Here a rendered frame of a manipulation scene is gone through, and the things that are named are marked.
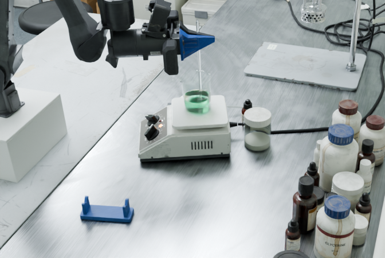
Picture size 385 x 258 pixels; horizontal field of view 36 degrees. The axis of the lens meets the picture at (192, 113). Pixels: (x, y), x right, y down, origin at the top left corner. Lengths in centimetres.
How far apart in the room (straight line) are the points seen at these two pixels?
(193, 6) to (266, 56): 196
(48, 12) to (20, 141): 160
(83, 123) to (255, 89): 45
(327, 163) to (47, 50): 99
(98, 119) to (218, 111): 33
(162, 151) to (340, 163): 37
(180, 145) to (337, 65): 57
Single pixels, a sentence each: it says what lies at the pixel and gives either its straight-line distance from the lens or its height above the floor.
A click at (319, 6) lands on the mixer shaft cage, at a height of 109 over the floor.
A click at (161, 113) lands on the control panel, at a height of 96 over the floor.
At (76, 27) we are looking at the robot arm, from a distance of 119.
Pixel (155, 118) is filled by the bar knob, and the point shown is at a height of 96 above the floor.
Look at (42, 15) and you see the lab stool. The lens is 280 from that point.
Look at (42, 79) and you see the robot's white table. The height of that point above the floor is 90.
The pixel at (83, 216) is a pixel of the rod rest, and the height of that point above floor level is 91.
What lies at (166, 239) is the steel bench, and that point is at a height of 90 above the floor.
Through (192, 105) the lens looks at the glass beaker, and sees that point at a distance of 124.
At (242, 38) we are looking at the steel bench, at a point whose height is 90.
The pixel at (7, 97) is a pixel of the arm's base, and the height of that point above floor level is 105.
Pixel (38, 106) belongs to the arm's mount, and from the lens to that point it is 132.
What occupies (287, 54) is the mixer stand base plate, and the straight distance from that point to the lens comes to 168.
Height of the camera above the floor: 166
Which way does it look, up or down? 32 degrees down
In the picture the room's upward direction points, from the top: 3 degrees counter-clockwise
